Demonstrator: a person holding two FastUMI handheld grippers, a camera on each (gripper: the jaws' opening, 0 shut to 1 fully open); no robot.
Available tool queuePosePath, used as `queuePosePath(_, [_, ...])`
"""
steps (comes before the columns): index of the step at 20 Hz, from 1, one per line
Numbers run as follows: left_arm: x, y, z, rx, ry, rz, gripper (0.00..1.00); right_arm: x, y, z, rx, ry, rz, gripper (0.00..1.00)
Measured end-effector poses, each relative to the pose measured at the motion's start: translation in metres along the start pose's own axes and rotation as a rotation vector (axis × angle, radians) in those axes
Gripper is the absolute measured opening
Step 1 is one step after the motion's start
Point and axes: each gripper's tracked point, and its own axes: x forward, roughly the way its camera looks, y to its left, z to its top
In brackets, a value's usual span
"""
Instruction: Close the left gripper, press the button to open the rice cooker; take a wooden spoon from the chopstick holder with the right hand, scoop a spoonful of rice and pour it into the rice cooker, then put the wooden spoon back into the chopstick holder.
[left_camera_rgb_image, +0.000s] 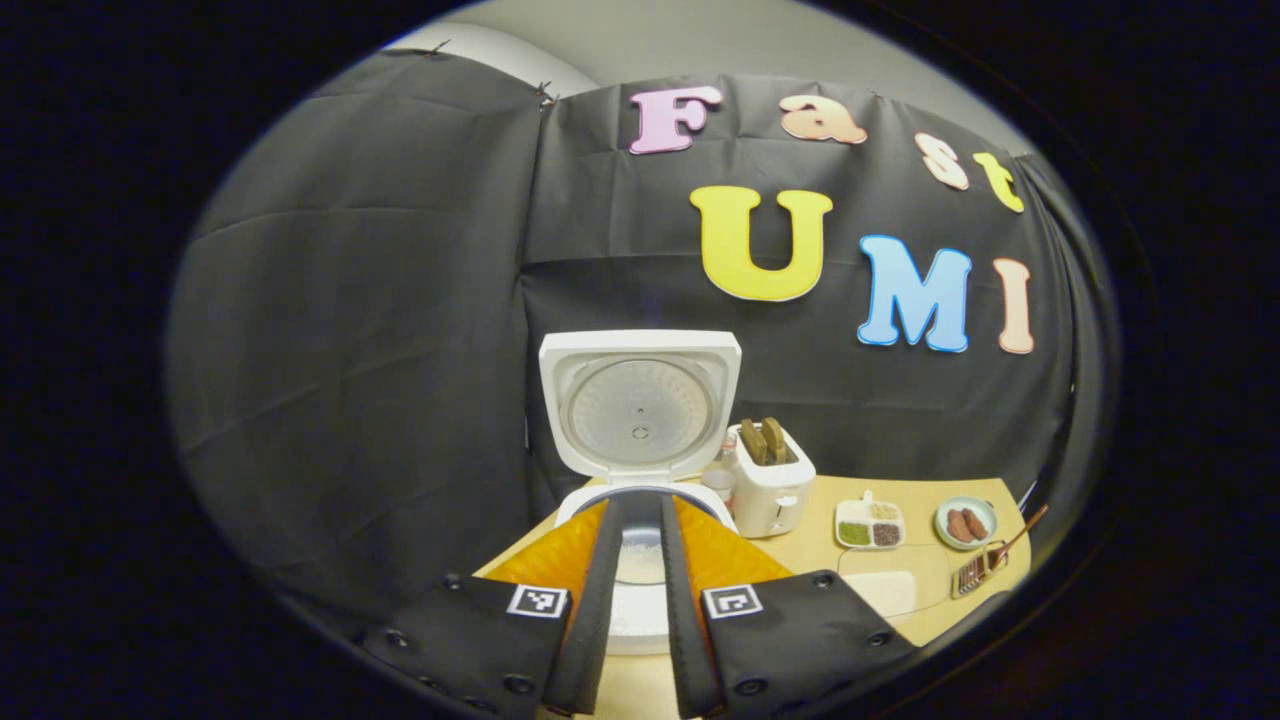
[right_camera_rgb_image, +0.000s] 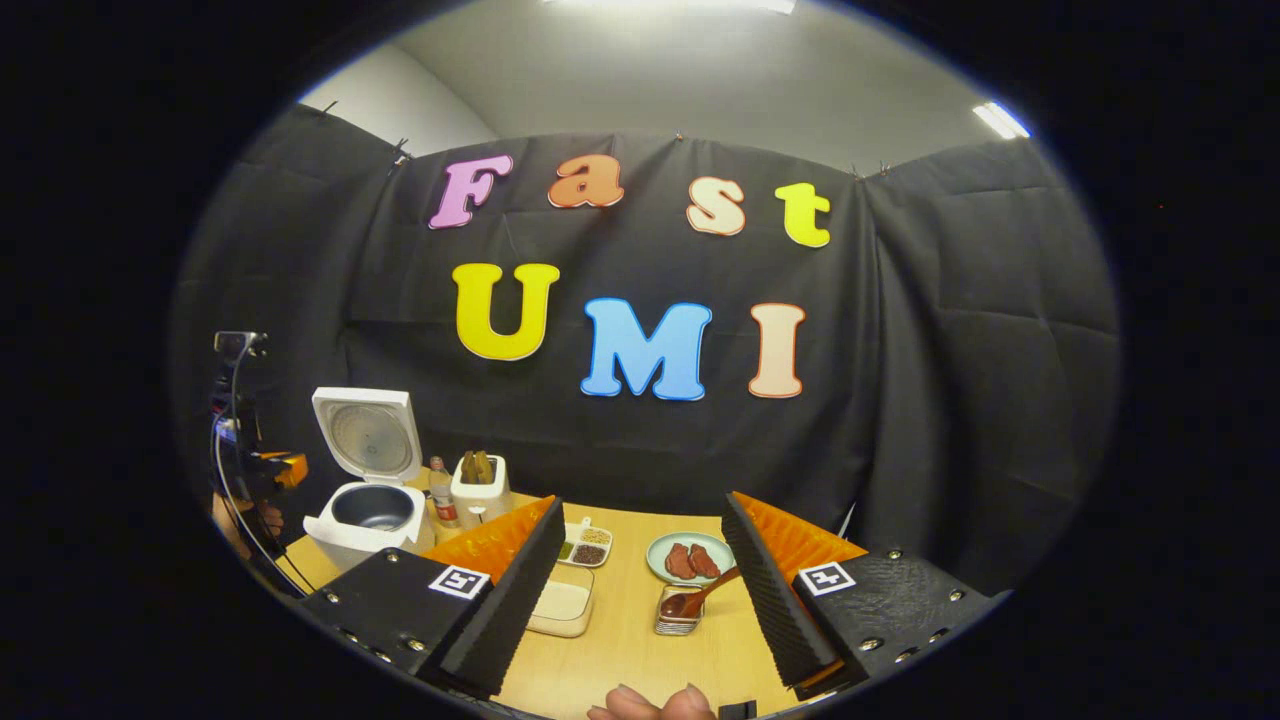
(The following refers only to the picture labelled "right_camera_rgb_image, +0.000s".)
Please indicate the clear container of rice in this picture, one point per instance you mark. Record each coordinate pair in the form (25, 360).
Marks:
(562, 605)

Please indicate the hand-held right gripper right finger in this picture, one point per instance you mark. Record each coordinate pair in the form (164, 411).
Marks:
(775, 600)

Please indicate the white rice cooker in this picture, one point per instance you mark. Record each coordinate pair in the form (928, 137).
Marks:
(370, 510)

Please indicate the white toaster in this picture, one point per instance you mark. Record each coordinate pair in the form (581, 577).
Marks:
(482, 500)

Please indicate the red meat slice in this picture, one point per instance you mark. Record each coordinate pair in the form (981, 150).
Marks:
(679, 562)
(704, 560)

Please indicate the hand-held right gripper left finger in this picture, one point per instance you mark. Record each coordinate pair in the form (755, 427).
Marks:
(510, 600)

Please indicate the ceiling light panel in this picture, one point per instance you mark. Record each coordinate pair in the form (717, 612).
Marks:
(1000, 120)

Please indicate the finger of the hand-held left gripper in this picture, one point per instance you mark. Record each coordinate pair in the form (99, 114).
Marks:
(288, 468)

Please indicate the white divided dish of beans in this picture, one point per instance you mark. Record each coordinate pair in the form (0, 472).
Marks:
(588, 545)

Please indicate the brown toast slice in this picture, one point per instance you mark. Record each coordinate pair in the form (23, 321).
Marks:
(486, 467)
(470, 468)

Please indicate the black backdrop cloth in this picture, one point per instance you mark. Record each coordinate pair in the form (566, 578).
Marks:
(900, 400)

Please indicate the pale green plate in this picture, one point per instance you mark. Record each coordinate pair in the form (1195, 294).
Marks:
(662, 550)

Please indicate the clear water bottle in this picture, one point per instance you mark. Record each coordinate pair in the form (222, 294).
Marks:
(444, 500)

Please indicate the brown wooden spoon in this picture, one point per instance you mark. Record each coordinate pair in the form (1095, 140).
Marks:
(700, 598)

